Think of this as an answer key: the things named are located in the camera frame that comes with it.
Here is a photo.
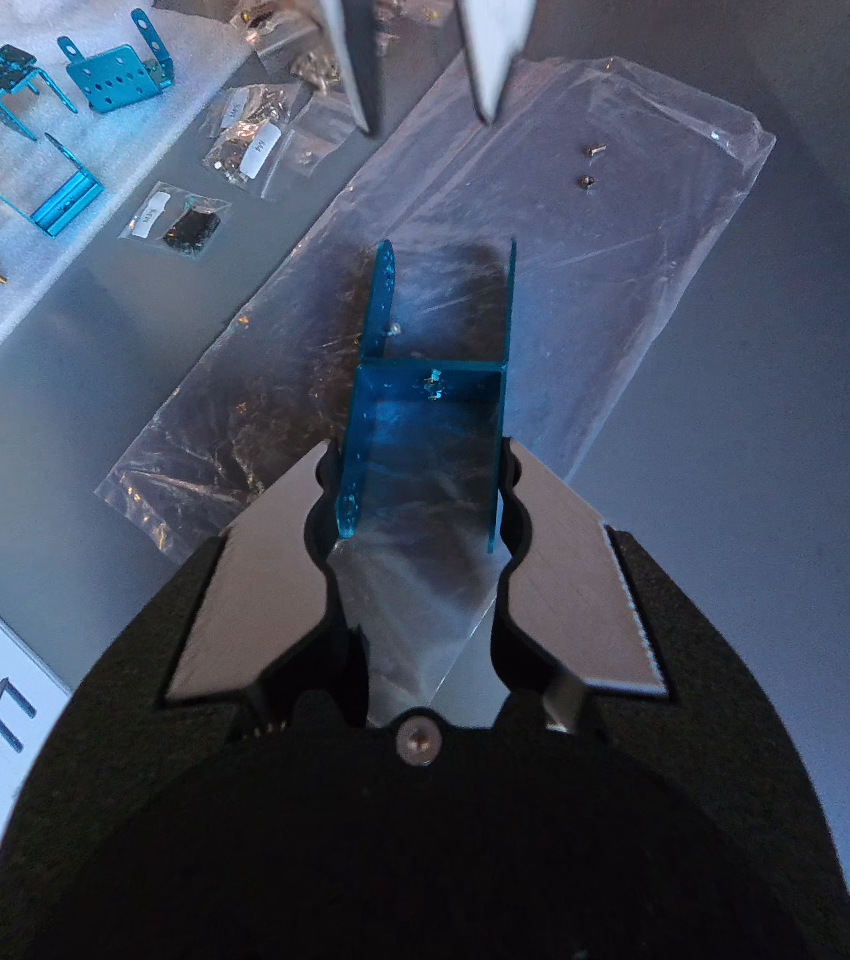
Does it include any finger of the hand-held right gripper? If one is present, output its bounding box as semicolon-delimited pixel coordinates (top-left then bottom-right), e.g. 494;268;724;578
314;0;385;138
457;0;540;125

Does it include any blue H-shaped metal bracket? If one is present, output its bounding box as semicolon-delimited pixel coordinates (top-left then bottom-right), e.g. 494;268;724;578
335;238;520;556

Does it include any white foam sheet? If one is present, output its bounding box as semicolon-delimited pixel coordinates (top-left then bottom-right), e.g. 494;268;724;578
0;0;306;410

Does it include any blue long U bracket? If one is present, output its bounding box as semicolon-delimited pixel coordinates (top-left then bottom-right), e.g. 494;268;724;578
0;133;105;239

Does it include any group of small zip bags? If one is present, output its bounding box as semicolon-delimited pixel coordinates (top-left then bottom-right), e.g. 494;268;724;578
116;0;366;262

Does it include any clear plastic bag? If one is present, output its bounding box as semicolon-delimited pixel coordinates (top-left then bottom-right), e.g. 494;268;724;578
95;54;777;729

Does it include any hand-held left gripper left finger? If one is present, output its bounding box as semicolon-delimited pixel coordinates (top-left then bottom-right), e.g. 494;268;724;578
162;438;366;706

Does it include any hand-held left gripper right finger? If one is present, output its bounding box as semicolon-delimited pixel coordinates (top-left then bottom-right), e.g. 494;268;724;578
488;436;672;735

